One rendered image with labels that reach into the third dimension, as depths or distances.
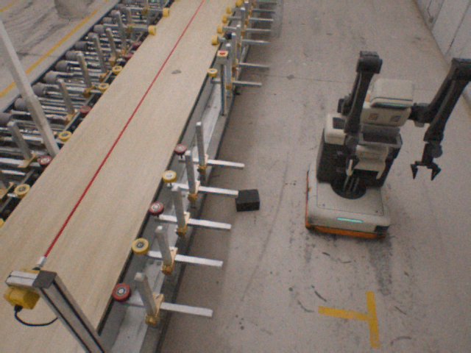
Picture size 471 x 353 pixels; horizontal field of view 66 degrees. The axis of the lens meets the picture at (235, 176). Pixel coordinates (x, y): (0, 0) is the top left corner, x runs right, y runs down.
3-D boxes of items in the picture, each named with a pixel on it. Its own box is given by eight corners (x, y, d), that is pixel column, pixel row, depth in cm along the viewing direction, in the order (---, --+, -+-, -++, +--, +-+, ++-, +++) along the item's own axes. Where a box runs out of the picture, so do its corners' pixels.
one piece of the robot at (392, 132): (349, 144, 239) (357, 117, 224) (392, 148, 236) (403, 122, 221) (350, 159, 228) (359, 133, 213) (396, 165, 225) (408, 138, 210)
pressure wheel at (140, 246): (137, 265, 184) (133, 253, 176) (135, 253, 190) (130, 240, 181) (153, 260, 187) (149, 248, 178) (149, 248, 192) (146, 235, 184)
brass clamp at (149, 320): (165, 298, 173) (164, 294, 169) (157, 326, 164) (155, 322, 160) (153, 297, 174) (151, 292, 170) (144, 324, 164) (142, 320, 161)
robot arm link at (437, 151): (441, 132, 195) (425, 130, 196) (450, 136, 184) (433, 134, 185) (436, 154, 199) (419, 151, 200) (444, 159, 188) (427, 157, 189)
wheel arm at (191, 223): (231, 228, 203) (231, 223, 200) (229, 233, 201) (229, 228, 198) (157, 218, 208) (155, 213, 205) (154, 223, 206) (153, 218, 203)
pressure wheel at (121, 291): (132, 311, 168) (126, 299, 159) (115, 309, 168) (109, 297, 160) (137, 295, 173) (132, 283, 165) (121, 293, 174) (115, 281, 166)
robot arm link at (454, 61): (475, 51, 170) (453, 49, 171) (482, 70, 163) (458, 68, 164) (435, 118, 207) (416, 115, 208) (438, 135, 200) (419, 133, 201)
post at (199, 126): (206, 179, 246) (202, 121, 212) (205, 182, 243) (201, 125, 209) (202, 178, 246) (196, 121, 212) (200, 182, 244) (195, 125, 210)
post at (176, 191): (188, 240, 212) (179, 184, 178) (186, 245, 210) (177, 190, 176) (182, 240, 213) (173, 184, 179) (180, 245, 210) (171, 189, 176)
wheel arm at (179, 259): (222, 265, 184) (222, 260, 181) (221, 271, 182) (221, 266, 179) (141, 253, 189) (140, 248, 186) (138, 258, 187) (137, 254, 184)
